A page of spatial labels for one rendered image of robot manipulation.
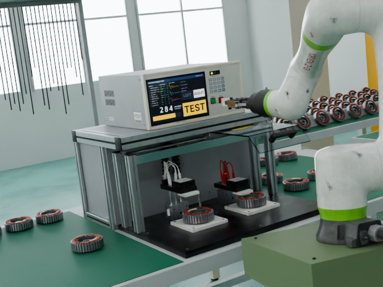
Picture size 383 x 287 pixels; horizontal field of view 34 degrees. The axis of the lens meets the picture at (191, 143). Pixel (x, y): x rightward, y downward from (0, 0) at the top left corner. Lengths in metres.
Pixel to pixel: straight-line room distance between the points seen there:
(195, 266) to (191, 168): 0.64
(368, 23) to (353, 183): 0.41
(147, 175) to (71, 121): 6.52
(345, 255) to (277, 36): 4.88
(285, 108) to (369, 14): 0.48
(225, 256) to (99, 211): 0.68
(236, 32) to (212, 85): 7.94
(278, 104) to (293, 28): 4.19
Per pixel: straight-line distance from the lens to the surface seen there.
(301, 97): 2.03
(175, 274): 1.96
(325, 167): 1.66
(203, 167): 2.56
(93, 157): 2.47
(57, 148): 8.87
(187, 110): 2.35
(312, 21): 1.68
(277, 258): 1.65
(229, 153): 2.63
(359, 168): 1.66
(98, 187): 2.48
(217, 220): 2.26
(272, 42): 6.41
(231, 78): 2.47
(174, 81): 2.32
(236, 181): 2.41
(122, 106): 2.44
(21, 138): 8.69
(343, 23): 1.67
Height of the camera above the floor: 1.42
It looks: 9 degrees down
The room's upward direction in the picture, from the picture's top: 7 degrees counter-clockwise
